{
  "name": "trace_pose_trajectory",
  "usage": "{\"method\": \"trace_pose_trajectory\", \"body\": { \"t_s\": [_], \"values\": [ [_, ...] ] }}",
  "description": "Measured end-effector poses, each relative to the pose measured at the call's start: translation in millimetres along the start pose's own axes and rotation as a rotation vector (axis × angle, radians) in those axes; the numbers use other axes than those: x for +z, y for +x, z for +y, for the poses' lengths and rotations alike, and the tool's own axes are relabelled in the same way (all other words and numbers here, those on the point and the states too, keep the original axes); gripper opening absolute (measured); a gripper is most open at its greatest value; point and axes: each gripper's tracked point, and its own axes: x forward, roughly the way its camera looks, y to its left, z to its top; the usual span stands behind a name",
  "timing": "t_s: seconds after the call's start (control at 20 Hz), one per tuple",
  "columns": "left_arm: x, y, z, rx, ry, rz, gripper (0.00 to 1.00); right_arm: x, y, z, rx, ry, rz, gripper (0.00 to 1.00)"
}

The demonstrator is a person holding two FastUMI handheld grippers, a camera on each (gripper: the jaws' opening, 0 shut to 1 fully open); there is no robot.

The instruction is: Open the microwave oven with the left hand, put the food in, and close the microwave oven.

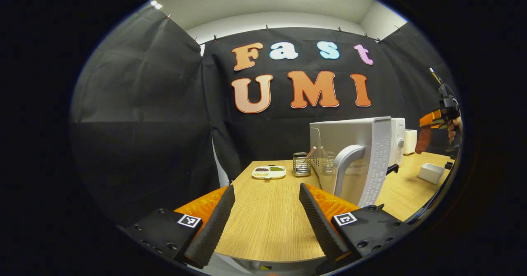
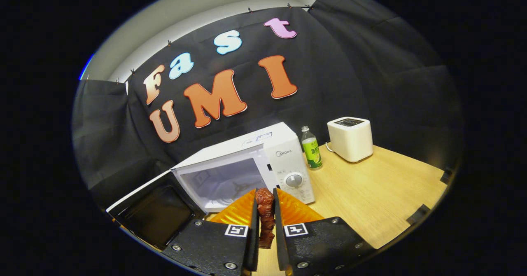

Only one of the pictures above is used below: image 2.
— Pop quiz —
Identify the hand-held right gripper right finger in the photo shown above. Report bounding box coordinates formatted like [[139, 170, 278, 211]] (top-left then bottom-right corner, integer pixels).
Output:
[[273, 188, 375, 276]]

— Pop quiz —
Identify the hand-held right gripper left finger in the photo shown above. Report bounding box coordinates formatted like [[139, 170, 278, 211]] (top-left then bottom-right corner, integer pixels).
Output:
[[163, 189, 260, 276]]

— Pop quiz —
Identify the brown meat piece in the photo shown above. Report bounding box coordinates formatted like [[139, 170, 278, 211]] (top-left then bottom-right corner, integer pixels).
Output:
[[254, 187, 276, 250]]

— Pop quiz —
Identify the white microwave oven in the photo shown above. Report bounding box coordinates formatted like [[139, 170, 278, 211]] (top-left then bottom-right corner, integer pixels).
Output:
[[106, 122, 316, 251]]

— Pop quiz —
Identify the green label drink bottle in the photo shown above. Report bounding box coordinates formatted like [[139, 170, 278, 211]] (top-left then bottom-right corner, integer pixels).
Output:
[[301, 126, 324, 171]]

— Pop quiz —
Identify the cream white toaster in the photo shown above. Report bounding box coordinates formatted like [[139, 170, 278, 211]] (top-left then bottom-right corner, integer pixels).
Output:
[[327, 117, 374, 163]]

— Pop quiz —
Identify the black backdrop cloth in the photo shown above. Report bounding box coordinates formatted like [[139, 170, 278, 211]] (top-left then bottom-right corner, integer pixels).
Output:
[[72, 0, 464, 211]]

